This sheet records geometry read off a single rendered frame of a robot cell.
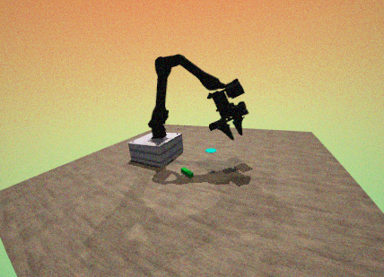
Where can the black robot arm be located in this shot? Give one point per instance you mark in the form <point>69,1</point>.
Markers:
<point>163,66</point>

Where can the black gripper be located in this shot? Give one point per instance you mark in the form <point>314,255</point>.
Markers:
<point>222,123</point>

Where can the green rectangular post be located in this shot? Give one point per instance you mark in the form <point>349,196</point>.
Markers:
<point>187,172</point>

